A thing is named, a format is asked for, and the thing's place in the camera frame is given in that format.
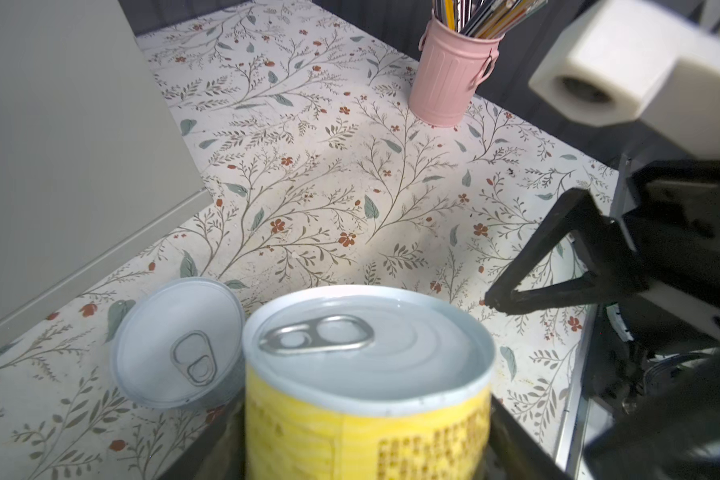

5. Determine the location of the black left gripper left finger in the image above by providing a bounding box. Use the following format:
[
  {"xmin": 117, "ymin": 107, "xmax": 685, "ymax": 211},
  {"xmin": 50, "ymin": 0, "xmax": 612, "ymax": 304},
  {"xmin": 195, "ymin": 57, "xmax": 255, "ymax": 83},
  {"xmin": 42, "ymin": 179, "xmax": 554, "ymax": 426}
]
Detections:
[{"xmin": 159, "ymin": 395, "xmax": 246, "ymax": 480}]

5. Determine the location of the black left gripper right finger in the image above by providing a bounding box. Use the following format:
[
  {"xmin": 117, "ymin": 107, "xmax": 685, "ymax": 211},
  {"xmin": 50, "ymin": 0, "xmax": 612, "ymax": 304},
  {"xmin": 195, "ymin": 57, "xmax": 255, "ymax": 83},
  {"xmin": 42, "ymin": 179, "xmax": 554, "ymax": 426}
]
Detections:
[{"xmin": 488, "ymin": 396, "xmax": 570, "ymax": 480}]

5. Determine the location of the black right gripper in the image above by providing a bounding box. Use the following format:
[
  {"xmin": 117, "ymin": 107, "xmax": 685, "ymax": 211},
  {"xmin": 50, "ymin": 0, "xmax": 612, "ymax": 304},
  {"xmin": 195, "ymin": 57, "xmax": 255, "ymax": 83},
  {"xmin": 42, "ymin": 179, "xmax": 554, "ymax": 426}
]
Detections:
[{"xmin": 484, "ymin": 160, "xmax": 720, "ymax": 345}]

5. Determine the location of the teal can pull tab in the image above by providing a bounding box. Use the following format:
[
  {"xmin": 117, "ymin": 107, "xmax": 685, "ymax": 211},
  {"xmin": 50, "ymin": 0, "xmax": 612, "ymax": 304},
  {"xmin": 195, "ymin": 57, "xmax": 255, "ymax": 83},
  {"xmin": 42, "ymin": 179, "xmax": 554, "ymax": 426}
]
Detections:
[{"xmin": 110, "ymin": 277, "xmax": 245, "ymax": 410}]

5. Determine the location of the yellow can pull tab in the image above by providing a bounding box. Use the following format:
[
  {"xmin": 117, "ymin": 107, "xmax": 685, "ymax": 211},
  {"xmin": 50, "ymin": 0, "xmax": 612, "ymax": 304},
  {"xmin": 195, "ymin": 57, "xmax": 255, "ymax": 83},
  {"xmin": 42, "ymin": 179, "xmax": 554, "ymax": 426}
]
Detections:
[{"xmin": 243, "ymin": 285, "xmax": 497, "ymax": 479}]

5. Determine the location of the pink pencil cup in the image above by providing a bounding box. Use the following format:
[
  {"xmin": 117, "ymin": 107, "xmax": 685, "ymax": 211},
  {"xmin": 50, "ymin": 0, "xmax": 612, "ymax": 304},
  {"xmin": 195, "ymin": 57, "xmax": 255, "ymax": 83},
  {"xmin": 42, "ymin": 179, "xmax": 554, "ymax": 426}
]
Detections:
[{"xmin": 408, "ymin": 17, "xmax": 501, "ymax": 128}]

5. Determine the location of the pencils bundle in cup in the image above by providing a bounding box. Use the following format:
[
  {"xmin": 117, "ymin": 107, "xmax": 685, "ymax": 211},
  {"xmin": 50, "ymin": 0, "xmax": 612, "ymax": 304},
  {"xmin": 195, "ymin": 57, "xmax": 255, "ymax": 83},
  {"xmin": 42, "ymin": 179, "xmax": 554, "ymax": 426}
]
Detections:
[{"xmin": 432, "ymin": 0, "xmax": 547, "ymax": 40}]

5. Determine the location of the grey metal cabinet box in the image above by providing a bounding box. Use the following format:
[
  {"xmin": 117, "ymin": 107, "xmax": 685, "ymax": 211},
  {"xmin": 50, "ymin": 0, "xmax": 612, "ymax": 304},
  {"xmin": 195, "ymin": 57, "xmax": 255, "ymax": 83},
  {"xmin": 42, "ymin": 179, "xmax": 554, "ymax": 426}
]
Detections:
[{"xmin": 0, "ymin": 1, "xmax": 211, "ymax": 349}]

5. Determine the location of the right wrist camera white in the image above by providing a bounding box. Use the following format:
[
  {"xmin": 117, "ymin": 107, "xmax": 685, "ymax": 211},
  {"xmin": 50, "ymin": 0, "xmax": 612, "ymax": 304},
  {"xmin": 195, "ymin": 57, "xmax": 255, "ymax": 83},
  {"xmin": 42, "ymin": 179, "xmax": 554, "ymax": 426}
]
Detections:
[{"xmin": 529, "ymin": 0, "xmax": 720, "ymax": 160}]

